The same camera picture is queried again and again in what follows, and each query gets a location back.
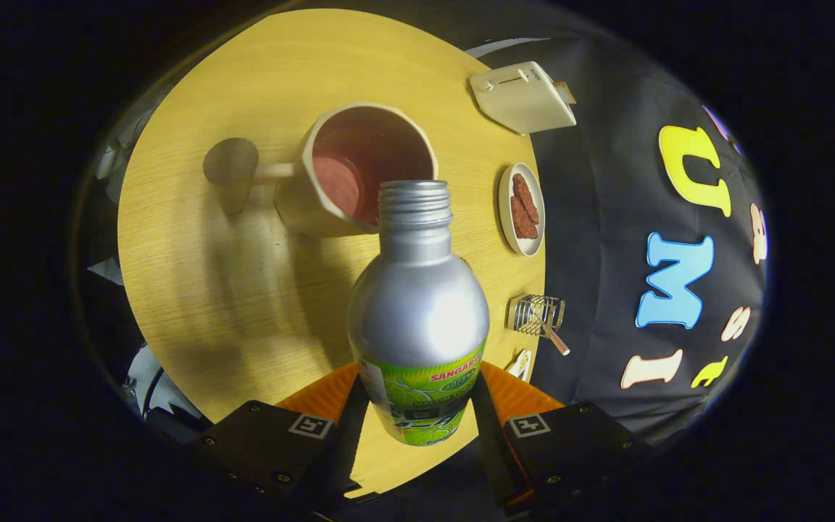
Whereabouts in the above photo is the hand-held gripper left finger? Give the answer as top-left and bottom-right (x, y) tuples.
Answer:
(189, 362), (371, 508)

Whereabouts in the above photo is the white divided dish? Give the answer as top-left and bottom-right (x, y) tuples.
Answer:
(508, 349), (533, 384)

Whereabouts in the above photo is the metal wire holder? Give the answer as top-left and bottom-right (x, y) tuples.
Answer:
(507, 294), (566, 338)

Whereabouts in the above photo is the brown stick with white tip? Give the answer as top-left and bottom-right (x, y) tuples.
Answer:
(539, 319), (571, 357)

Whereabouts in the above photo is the white toaster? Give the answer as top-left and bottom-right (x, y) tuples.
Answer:
(470, 61), (578, 136)

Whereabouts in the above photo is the wooden table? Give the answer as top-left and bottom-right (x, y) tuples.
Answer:
(117, 9), (547, 500)

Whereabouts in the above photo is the red-brown meat strip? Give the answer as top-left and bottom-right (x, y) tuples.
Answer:
(512, 173), (540, 225)
(510, 196), (539, 240)

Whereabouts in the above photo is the beige cup with wooden handle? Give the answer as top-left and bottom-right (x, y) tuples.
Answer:
(203, 102), (439, 239)

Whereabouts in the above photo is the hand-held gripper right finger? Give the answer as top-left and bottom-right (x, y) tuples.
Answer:
(470, 362), (657, 517)

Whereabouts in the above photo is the black backdrop cloth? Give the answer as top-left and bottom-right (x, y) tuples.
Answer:
(461, 36), (770, 444)

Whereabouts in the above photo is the silver juice bottle green label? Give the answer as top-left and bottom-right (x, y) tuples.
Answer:
(346, 180), (491, 447)

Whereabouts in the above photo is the round white plate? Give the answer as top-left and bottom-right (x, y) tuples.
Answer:
(497, 162), (546, 257)

